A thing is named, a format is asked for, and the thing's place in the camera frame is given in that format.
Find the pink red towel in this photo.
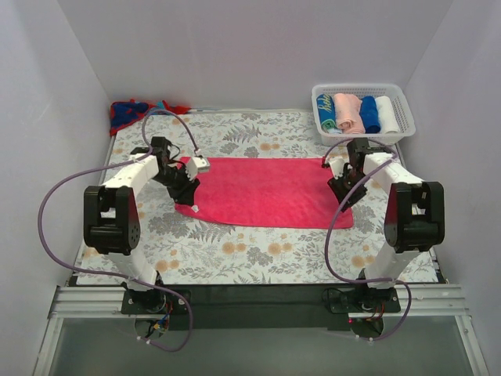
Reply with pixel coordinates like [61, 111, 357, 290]
[175, 157, 339, 230]

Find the aluminium frame rail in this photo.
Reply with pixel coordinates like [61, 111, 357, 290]
[32, 284, 130, 376]

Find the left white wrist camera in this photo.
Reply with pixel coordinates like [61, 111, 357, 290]
[186, 157, 211, 181]

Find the blue printed rolled towel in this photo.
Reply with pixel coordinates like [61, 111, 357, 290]
[316, 94, 337, 130]

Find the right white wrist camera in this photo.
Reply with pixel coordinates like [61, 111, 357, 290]
[322, 156, 347, 178]

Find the floral table mat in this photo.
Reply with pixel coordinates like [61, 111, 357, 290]
[109, 111, 387, 284]

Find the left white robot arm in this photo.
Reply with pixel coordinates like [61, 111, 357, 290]
[84, 136, 210, 313]

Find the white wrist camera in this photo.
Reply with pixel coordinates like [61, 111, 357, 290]
[186, 157, 211, 181]
[322, 156, 347, 178]

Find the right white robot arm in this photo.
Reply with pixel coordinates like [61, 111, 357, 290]
[321, 138, 445, 312]

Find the red blue crumpled towel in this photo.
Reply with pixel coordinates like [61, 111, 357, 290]
[109, 99, 191, 136]

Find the dark blue rolled towel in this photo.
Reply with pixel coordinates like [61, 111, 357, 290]
[359, 96, 381, 134]

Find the white plastic basket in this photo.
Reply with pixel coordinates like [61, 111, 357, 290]
[312, 83, 416, 146]

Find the light blue folded towel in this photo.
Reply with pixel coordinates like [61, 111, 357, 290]
[324, 128, 343, 137]

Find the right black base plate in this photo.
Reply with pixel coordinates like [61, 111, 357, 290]
[322, 285, 401, 313]

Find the white rolled towel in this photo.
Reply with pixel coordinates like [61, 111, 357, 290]
[375, 96, 400, 134]

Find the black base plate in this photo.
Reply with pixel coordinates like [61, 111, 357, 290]
[322, 285, 401, 313]
[121, 289, 187, 315]

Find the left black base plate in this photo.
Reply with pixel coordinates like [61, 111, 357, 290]
[121, 289, 187, 315]

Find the peach rolled towel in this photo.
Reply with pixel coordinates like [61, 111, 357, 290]
[333, 93, 366, 134]

